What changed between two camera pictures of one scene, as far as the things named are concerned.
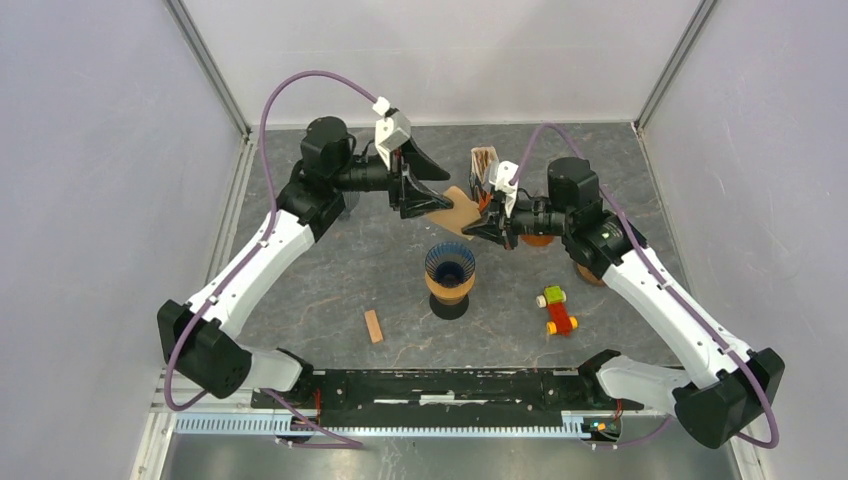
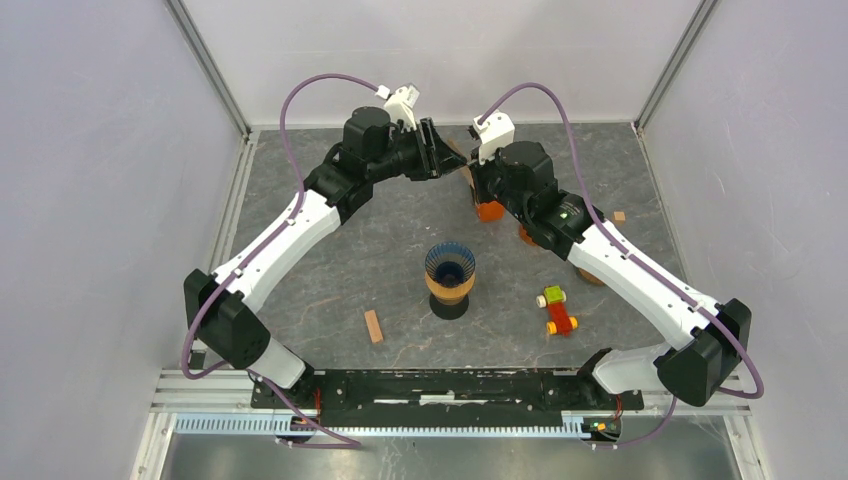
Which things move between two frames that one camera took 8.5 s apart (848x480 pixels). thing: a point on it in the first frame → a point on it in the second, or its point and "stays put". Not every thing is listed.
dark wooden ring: x=589 y=276 stays put
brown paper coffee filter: x=463 y=213 → x=462 y=170
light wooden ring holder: x=450 y=295 stays put
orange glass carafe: x=537 y=240 stays put
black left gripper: x=403 y=194 → x=435 y=159
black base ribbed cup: x=450 y=263 stays put
